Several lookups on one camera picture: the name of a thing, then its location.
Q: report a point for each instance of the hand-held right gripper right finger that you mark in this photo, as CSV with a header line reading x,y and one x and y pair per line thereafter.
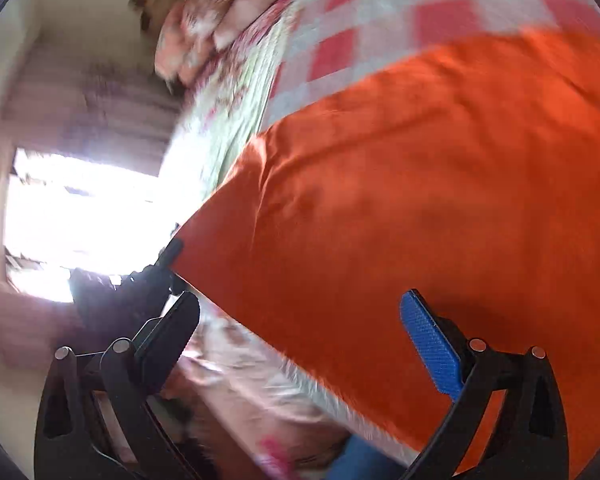
x,y
430,346

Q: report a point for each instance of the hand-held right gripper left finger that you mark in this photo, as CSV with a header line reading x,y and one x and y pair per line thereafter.
x,y
166,341

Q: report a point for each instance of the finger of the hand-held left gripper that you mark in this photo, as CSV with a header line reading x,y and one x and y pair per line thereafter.
x,y
172,252

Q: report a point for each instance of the orange pants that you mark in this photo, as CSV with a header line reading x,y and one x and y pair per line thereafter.
x,y
405,200

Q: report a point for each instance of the bright window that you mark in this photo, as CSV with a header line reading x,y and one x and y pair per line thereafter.
x,y
80,210

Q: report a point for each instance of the person's legs in blue jeans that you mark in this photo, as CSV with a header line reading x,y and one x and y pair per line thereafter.
x,y
360,462

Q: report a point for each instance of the floral bedsheet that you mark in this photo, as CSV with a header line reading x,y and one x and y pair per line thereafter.
x,y
230,125

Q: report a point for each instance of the pink curtain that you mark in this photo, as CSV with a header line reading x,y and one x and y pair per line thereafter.
x,y
90,105

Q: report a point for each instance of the pink pillow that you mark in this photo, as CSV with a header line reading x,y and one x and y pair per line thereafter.
x,y
185,47
252,20

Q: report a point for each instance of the pink white checked cloth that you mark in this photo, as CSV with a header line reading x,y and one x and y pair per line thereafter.
x,y
360,20

